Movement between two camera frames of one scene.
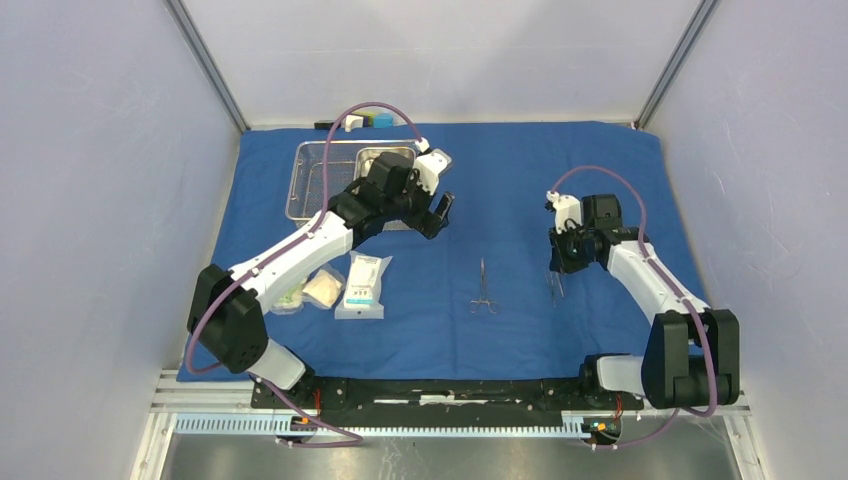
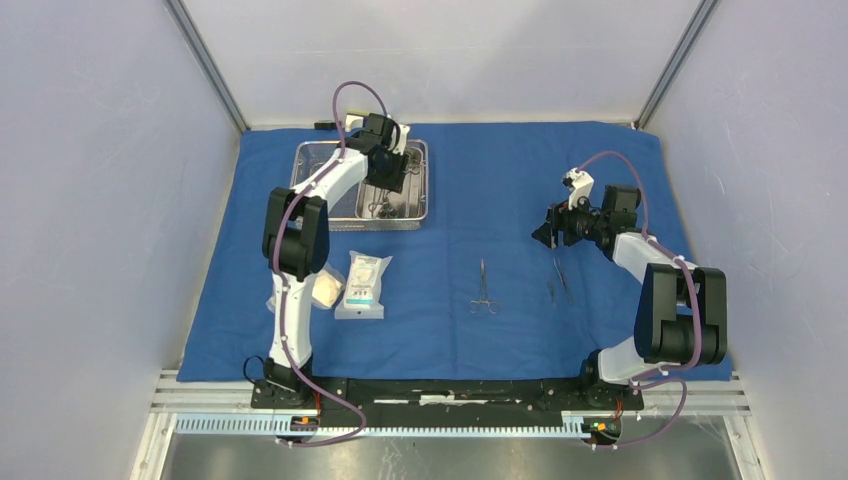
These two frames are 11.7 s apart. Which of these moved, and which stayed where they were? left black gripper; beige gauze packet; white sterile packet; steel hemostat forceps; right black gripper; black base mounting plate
Moved: left black gripper; right black gripper
Stayed: white sterile packet; black base mounting plate; beige gauze packet; steel hemostat forceps
